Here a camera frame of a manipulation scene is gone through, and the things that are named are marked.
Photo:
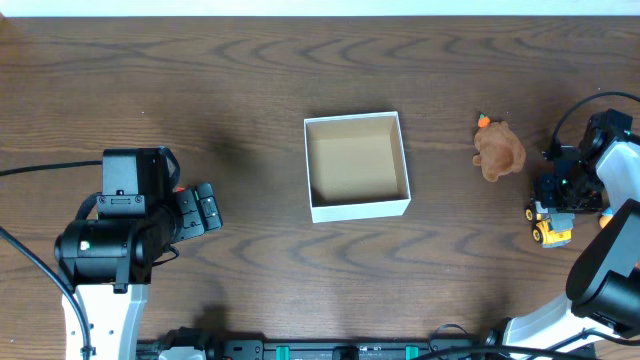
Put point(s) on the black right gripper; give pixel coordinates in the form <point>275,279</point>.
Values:
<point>550,198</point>

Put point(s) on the brown plush capybara toy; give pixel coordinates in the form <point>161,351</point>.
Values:
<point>499,150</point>

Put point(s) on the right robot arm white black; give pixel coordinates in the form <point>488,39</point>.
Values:
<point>601,299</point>

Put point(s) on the white cardboard box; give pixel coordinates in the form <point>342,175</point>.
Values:
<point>356,167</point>

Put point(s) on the yellow grey toy truck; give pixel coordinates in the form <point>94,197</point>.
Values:
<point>550,228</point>

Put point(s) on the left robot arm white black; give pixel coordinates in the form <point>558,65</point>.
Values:
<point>107,263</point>

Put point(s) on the orange rubber duck toy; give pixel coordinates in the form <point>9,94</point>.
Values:
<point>605,217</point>

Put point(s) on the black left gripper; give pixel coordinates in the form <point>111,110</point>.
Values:
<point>189,214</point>

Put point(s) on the black mounting rail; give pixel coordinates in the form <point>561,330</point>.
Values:
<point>188,343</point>

